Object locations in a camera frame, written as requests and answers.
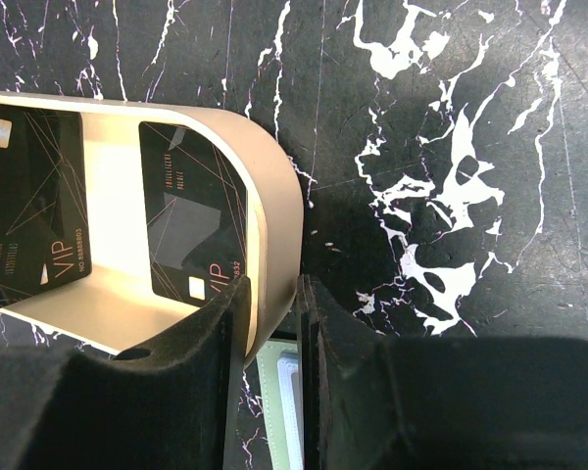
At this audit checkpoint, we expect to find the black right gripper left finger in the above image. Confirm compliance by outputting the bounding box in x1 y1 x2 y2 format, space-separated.
0 276 251 469

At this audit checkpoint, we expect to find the black VIP credit card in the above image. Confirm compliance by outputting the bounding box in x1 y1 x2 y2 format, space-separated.
0 105 92 307
138 121 247 306

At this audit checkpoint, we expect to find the tan oval wooden tray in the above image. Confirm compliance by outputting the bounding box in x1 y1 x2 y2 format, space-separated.
0 92 303 360

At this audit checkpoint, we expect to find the mint green card holder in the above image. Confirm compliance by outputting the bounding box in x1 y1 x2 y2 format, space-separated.
256 339 304 469

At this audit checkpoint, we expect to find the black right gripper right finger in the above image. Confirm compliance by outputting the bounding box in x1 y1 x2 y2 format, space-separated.
296 275 588 469

